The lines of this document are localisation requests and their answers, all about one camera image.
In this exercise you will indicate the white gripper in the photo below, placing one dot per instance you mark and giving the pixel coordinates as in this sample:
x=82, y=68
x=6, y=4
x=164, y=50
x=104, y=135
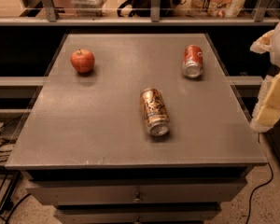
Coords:
x=267, y=113

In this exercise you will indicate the red apple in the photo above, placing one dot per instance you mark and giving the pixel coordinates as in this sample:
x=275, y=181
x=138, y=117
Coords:
x=82, y=60

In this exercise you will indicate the red soda can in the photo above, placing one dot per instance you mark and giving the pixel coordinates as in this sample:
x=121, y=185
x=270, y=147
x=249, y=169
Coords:
x=193, y=61

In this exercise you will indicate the printed snack bag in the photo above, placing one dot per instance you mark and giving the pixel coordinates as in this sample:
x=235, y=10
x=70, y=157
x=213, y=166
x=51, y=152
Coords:
x=215, y=8

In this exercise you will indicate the orange soda can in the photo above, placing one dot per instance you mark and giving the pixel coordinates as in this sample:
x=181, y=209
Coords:
x=154, y=112

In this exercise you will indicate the black bag on shelf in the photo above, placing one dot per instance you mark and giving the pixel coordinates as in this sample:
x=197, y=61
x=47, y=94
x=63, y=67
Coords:
x=144, y=8

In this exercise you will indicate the upper drawer knob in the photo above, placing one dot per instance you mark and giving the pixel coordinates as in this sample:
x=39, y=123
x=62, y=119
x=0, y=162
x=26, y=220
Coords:
x=137, y=197

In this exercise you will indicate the grey drawer cabinet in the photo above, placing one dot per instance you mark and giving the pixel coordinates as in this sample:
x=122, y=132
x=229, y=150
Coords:
x=85, y=150

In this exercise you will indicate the grey metal railing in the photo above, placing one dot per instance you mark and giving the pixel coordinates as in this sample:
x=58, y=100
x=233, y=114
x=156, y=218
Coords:
x=61, y=12

